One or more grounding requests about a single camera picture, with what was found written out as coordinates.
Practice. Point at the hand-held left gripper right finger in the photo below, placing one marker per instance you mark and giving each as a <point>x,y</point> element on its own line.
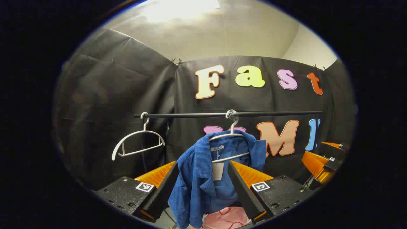
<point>243,192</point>

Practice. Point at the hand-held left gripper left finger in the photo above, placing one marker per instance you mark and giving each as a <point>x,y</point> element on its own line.
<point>162,194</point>

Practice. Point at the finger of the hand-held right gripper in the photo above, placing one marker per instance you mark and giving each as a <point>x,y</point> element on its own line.
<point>334,149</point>
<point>314,163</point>

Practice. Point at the white plastic hanger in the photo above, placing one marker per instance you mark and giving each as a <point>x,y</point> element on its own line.
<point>145,127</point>
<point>233,127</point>

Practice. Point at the grey tape wrap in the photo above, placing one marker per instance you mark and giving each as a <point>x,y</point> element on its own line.
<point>232,114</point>

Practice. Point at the black backdrop cloth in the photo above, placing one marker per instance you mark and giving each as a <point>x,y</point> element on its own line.
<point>111,95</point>

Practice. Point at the black clothes rail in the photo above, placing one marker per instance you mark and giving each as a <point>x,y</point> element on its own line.
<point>190,114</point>

